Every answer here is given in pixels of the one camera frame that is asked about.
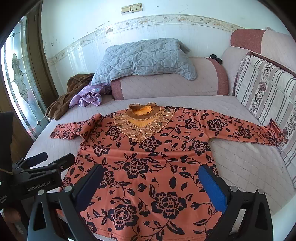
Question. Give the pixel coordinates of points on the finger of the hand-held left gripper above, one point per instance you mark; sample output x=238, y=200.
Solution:
x=38, y=157
x=66, y=160

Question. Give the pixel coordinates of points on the pink sofa back cushion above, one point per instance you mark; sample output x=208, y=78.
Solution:
x=249, y=39

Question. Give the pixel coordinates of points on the beige wall switch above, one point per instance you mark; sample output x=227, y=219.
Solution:
x=136, y=7
x=126, y=9

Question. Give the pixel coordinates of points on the brown garment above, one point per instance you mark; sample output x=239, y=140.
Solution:
x=62, y=99

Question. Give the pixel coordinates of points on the pink sofa bolster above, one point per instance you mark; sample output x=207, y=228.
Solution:
x=166, y=85

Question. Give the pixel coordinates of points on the purple floral garment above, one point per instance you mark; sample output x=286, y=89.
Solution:
x=87, y=96

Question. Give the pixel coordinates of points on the black sunglasses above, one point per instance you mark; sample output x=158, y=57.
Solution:
x=216, y=59

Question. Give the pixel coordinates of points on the grey quilted blanket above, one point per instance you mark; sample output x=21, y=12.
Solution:
x=143, y=58

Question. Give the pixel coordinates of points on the striped floral cushion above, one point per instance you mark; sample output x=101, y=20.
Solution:
x=266, y=92

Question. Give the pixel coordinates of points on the stained glass wooden door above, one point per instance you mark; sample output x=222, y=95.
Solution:
x=20, y=81

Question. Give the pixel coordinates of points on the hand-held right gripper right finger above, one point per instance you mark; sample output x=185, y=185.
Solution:
x=212, y=187

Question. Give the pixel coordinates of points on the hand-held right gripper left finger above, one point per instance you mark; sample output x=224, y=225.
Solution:
x=89, y=185

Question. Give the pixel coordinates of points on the orange black floral shirt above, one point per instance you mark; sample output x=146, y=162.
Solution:
x=143, y=166

